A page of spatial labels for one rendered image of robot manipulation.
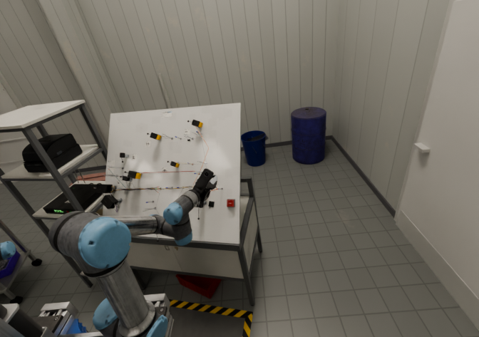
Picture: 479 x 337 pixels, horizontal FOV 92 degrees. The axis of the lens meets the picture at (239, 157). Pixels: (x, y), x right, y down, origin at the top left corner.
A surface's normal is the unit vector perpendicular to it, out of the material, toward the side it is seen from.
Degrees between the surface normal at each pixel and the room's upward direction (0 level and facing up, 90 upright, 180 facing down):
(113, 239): 83
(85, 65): 90
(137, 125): 52
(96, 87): 90
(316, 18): 90
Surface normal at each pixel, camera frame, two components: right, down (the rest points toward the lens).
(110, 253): 0.90, -0.05
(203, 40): 0.00, 0.50
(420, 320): -0.14, -0.86
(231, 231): -0.25, -0.12
